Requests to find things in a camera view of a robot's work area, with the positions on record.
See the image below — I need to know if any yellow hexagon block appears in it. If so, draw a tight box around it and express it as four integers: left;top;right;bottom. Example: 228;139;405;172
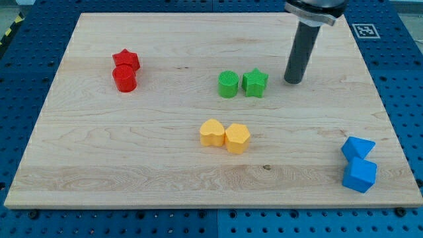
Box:
225;123;250;154

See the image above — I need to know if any green cylinder block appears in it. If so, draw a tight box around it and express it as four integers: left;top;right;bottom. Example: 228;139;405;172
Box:
217;71;239;99

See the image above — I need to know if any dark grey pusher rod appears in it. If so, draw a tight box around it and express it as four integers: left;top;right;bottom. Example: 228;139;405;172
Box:
284;22;320;84

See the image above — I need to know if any yellow heart block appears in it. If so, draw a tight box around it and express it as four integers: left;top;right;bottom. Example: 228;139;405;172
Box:
199;118;225;147

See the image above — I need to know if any blue cube block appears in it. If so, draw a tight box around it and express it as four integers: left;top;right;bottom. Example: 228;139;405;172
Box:
342;157;377;193

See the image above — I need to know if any white fiducial marker tag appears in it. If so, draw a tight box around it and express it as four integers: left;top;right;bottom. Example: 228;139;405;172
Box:
352;23;380;39

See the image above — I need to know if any black yellow hazard tape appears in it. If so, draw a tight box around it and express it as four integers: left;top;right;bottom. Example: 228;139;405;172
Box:
1;12;25;48

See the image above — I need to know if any red cylinder block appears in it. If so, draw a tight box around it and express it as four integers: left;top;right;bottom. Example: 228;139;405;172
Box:
112;65;137;93

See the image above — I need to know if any blue triangle block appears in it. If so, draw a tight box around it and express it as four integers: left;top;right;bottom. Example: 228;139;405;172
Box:
341;136;376;161

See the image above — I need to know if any silver black robot flange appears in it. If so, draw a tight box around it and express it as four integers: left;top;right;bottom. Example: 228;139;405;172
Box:
284;0;348;27

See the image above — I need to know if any green star block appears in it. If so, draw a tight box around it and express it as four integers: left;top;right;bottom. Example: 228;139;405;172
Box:
241;68;268;98

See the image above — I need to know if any wooden board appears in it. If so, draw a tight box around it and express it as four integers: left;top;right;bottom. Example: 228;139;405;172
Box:
5;13;422;210

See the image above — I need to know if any red star block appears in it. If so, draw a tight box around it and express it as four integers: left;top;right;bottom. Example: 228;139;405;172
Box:
112;48;141;71

